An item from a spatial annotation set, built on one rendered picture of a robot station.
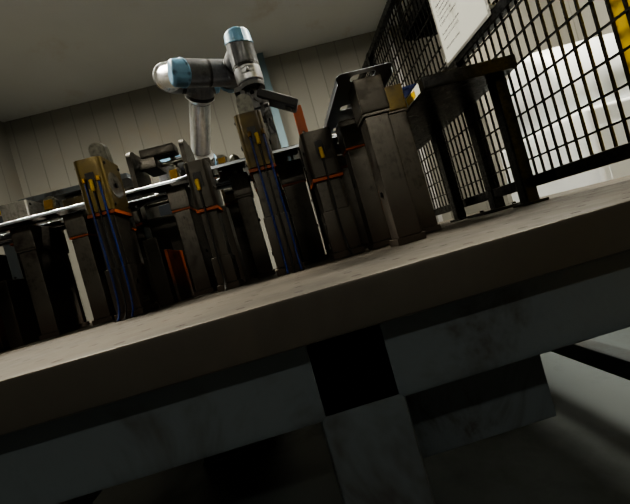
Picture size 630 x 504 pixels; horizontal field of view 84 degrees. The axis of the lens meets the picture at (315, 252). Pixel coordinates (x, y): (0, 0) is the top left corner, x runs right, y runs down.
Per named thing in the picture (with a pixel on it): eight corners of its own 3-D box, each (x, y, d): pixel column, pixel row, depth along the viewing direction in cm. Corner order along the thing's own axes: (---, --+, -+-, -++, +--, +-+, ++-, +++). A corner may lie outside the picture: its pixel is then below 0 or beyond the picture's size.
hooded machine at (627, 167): (769, 278, 173) (686, -19, 173) (648, 315, 169) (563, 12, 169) (624, 271, 250) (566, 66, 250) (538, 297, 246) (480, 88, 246)
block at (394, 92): (410, 237, 83) (368, 90, 83) (399, 239, 91) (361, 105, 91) (441, 228, 83) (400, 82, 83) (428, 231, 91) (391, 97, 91)
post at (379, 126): (399, 245, 59) (352, 79, 59) (390, 246, 64) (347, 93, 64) (427, 237, 59) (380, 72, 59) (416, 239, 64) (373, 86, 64)
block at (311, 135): (336, 262, 72) (298, 128, 72) (329, 261, 84) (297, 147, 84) (369, 252, 73) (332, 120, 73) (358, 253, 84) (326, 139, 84)
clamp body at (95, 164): (106, 327, 70) (59, 158, 70) (133, 317, 82) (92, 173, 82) (139, 317, 71) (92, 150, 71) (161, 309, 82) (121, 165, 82)
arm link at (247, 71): (261, 74, 102) (258, 58, 94) (265, 89, 102) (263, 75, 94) (236, 81, 101) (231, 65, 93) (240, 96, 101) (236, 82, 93)
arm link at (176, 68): (141, 60, 131) (168, 47, 93) (172, 61, 136) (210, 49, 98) (148, 95, 135) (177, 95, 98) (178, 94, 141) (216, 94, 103)
